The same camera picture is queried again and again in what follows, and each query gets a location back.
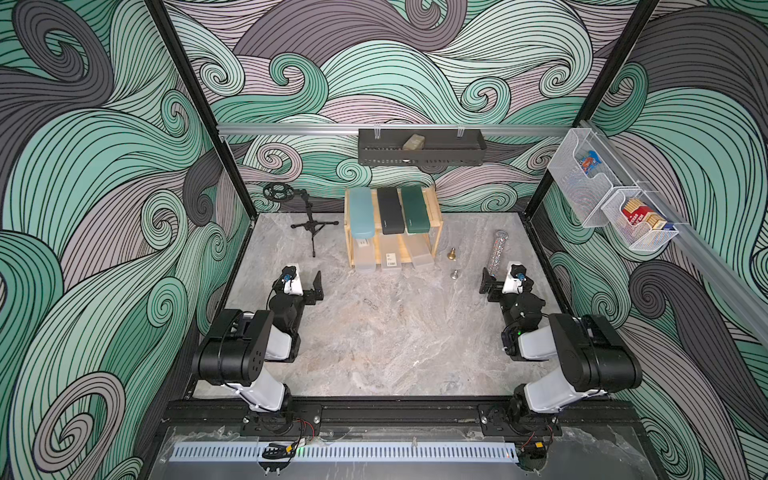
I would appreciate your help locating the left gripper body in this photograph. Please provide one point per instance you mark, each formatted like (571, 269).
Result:
(306, 299)

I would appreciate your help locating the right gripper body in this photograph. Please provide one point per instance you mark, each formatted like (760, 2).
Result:
(498, 292)

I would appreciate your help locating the translucent rectangular pencil case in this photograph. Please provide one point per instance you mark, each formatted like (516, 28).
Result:
(419, 250)

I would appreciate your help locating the light blue pencil case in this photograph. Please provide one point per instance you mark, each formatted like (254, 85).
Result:
(361, 213)

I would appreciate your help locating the translucent case with barcode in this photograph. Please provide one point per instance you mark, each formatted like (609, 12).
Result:
(390, 252)

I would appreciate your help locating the dark green pencil case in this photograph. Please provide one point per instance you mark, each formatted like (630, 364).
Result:
(415, 210)

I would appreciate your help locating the black pencil case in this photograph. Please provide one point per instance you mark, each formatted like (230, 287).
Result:
(390, 211)

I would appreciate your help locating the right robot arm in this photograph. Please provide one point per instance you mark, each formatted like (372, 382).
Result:
(593, 360)

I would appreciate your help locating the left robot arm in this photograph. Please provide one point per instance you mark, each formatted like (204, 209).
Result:
(239, 343)

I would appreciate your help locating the rounded translucent pencil case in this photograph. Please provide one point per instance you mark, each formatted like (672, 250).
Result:
(364, 255)

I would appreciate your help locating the wooden two-tier shelf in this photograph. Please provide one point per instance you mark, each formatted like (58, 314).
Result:
(434, 234)

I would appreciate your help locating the glittery silver tube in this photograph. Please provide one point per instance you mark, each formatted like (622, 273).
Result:
(499, 240)

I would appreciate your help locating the beige block in tray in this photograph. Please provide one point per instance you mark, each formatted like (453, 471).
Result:
(414, 143)

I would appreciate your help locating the blue red packet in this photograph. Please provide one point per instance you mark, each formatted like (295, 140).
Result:
(590, 163)

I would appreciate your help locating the red box of sticks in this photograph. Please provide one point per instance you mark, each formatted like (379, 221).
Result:
(636, 212)

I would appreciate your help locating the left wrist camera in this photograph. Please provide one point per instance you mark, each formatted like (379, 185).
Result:
(290, 280)

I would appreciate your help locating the clear wall bin upper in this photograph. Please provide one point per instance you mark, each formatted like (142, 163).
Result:
(586, 195)

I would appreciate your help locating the clear wall bin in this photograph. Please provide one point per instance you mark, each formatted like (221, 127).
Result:
(640, 238)
(586, 195)

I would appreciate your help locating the black wall-mounted tray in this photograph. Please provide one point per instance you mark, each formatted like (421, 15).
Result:
(442, 148)

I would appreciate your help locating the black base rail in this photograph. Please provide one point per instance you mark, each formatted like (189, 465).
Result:
(333, 416)

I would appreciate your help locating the clear wall bin lower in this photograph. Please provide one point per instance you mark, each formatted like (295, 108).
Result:
(640, 238)

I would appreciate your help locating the aluminium wall rail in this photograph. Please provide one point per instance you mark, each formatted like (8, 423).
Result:
(330, 129)

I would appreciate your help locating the white slotted cable duct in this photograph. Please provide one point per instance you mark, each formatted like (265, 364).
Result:
(430, 452)

